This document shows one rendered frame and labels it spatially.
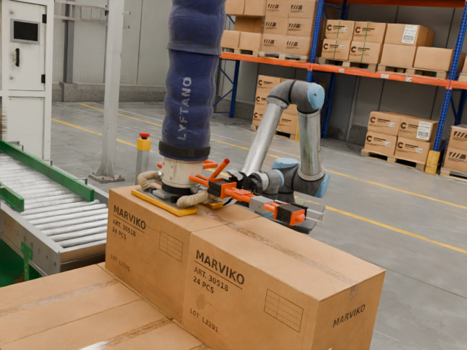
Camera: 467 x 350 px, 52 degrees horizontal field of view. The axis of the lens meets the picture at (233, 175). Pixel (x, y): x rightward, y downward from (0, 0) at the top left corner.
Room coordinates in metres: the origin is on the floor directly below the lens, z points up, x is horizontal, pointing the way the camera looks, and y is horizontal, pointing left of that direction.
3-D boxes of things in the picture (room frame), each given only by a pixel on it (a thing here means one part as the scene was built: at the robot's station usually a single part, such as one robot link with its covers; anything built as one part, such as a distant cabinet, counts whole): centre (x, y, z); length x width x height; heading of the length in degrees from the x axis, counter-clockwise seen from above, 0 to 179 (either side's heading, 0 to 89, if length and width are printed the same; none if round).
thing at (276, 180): (2.13, -0.17, 1.07); 0.12 x 0.09 x 0.10; 138
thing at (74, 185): (3.60, 1.46, 0.60); 1.60 x 0.10 x 0.09; 47
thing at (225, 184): (1.90, 0.04, 1.08); 0.10 x 0.08 x 0.06; 138
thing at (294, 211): (1.66, -0.22, 1.07); 0.08 x 0.07 x 0.05; 48
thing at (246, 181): (2.01, -0.05, 1.08); 0.12 x 0.09 x 0.08; 138
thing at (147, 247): (2.06, 0.21, 0.74); 0.60 x 0.40 x 0.40; 46
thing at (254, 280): (1.64, -0.22, 0.74); 0.60 x 0.40 x 0.40; 46
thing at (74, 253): (2.35, 0.54, 0.58); 0.70 x 0.03 x 0.06; 137
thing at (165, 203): (2.00, 0.29, 0.97); 0.34 x 0.10 x 0.05; 48
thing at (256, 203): (1.76, -0.12, 1.07); 0.07 x 0.07 x 0.04; 48
